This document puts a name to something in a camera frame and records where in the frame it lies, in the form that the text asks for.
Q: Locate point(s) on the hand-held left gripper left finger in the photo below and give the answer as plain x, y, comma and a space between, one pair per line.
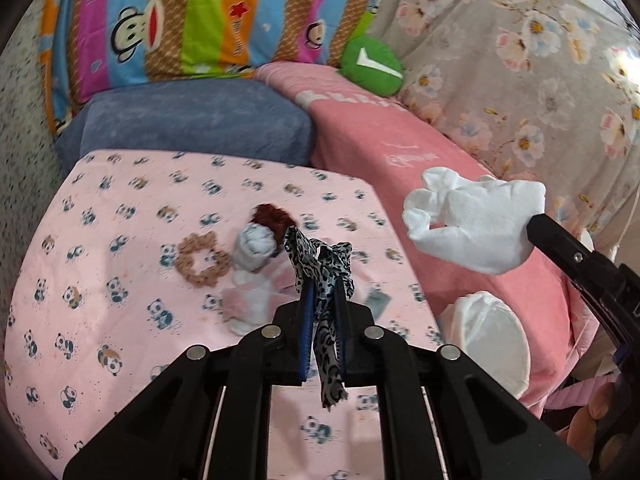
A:
306, 332

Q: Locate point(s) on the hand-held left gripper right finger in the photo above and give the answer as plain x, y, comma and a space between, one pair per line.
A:
340, 340

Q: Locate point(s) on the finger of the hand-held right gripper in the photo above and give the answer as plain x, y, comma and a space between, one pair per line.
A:
570, 255

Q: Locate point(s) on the leopard print hair scrunchie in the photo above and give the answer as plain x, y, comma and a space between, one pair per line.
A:
324, 280

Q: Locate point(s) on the light blue sock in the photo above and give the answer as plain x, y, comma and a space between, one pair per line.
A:
255, 247

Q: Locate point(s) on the white round bin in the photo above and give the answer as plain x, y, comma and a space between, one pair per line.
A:
492, 345

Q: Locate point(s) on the pink and white sock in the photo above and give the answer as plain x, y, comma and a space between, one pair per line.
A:
247, 305

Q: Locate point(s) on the orange plush toy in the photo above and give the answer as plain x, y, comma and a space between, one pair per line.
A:
595, 420

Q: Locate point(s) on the dark red velvet scrunchie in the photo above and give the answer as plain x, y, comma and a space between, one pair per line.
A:
267, 217

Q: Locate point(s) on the tan fuzzy scrunchie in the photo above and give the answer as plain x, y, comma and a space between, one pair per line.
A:
192, 270

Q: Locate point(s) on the pink fleece blanket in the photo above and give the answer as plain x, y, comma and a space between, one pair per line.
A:
375, 150

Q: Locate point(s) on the pink panda print sheet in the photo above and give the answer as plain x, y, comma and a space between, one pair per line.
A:
125, 240

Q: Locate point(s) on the grey floral blanket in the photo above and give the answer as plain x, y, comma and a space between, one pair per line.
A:
500, 35

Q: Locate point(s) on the blue-grey plush cushion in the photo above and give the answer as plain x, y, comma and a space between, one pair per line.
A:
190, 120

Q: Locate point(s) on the green round cushion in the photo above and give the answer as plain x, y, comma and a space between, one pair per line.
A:
367, 72

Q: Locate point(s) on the striped monkey print pillow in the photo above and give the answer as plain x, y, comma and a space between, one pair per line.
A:
200, 15

